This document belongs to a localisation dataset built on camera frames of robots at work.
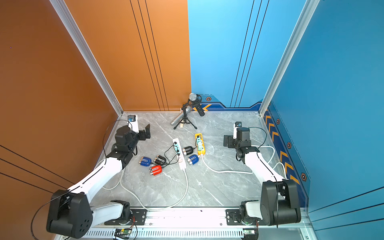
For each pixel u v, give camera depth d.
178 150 0.89
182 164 0.90
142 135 0.74
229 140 0.80
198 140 0.94
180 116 1.13
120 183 0.81
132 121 0.70
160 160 0.91
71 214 0.40
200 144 0.92
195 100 0.96
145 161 0.91
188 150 0.96
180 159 0.87
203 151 0.94
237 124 0.78
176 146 0.90
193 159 0.91
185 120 1.05
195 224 0.74
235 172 0.89
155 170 0.86
